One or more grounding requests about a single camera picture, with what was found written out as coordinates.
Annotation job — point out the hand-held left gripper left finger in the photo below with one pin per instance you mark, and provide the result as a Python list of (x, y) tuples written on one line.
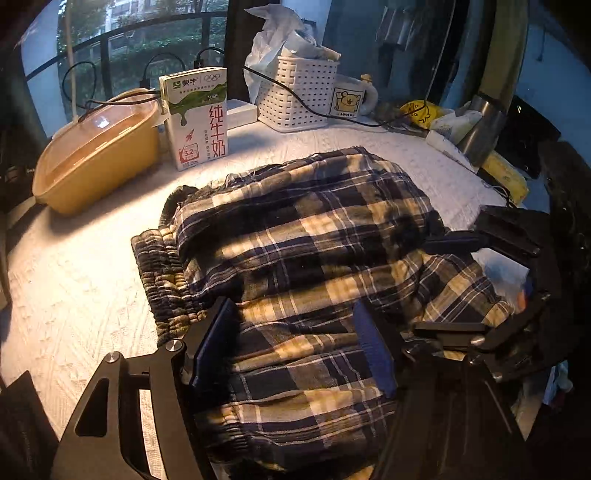
[(217, 341)]

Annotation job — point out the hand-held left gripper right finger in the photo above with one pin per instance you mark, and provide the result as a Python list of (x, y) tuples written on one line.
[(376, 350)]

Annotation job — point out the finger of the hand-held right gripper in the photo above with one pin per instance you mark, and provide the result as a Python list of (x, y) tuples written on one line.
[(448, 328), (455, 242)]

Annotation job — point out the plaid pants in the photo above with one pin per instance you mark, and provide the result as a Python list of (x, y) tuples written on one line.
[(300, 230)]

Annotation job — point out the yellow tissue pack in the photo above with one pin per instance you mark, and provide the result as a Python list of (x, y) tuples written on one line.
[(503, 175)]

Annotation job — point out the white printed tube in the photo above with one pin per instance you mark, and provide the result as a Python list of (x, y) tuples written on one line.
[(450, 147)]

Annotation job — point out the steel tumbler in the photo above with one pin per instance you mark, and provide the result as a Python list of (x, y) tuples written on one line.
[(480, 129)]

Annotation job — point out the yellow plastic bag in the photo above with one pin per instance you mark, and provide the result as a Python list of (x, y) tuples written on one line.
[(425, 113)]

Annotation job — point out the white bear print mug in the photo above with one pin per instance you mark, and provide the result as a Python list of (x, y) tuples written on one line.
[(348, 99)]

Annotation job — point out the small yellow figurine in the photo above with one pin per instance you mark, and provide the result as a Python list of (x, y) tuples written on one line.
[(367, 78)]

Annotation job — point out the black cloth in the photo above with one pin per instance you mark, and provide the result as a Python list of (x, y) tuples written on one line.
[(23, 429)]

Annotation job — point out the white plastic basket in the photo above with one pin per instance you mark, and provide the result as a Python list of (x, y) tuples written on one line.
[(300, 92)]

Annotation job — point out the white and green milk carton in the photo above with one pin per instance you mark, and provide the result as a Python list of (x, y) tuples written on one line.
[(198, 120)]

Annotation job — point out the yellow lidded container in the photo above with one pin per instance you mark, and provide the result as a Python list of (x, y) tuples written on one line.
[(92, 152)]

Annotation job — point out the white flat box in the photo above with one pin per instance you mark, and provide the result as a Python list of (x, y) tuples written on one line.
[(240, 113)]

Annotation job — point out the crumpled white plastic bag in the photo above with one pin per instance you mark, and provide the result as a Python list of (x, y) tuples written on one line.
[(272, 41)]

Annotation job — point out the black balcony railing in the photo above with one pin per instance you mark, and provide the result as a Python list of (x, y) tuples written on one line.
[(138, 27)]

